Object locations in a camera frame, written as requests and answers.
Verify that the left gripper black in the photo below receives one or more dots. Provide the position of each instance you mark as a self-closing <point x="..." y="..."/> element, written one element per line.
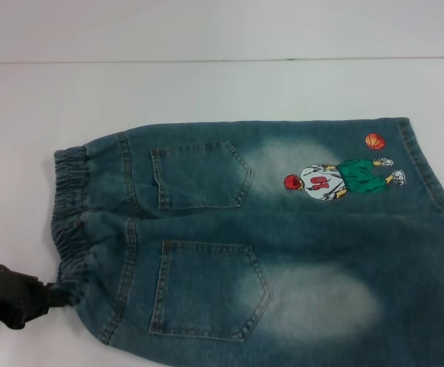
<point x="4" y="294"/>

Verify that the blue denim shorts basketball print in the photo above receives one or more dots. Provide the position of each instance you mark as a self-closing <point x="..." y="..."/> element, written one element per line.
<point x="244" y="244"/>

